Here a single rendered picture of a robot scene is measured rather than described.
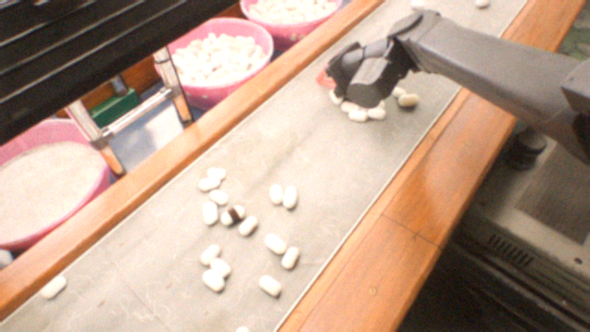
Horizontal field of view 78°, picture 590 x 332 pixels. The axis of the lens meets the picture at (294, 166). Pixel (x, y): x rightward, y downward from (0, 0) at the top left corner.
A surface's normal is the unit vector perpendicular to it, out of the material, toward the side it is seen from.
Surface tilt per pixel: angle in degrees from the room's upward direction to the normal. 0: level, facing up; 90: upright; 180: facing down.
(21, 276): 0
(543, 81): 46
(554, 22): 0
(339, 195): 0
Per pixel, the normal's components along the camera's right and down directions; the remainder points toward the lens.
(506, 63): -0.71, -0.59
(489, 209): -0.05, -0.62
